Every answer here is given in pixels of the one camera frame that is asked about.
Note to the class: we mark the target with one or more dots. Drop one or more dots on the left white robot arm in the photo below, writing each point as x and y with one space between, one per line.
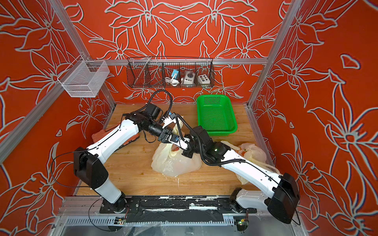
89 162

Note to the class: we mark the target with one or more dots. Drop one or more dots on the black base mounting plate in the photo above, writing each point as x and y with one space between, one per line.
179 209

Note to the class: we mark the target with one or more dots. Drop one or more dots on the white button box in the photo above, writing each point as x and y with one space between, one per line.
203 79

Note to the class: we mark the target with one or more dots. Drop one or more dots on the yellow translucent plastic bag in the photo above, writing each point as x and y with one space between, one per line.
254 154

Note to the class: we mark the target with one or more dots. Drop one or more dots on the clear acrylic wall box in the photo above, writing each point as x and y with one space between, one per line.
85 79

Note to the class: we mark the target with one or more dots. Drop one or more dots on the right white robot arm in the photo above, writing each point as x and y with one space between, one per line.
281 191

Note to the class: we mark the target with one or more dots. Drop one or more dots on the orange-print plastic bag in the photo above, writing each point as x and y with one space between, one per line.
168 160

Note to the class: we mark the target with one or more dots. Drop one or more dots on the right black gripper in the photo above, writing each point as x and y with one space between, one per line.
186 154

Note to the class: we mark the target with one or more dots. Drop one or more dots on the black wire wall basket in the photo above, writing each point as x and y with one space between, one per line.
155 72

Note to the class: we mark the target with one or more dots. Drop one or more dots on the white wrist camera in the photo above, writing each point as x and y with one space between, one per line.
171 118
182 143

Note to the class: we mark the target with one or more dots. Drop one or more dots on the grey controller device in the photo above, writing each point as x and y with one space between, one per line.
189 78

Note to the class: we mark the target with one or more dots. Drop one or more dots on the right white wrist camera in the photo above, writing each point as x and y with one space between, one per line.
182 143

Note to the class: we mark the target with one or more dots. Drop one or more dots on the blue white small box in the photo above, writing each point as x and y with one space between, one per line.
175 74

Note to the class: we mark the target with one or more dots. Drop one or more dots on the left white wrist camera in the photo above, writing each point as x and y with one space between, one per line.
171 118

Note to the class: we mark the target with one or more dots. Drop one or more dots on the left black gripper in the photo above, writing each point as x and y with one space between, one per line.
164 137

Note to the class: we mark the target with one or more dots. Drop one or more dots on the green plastic basket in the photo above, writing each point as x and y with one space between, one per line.
215 114

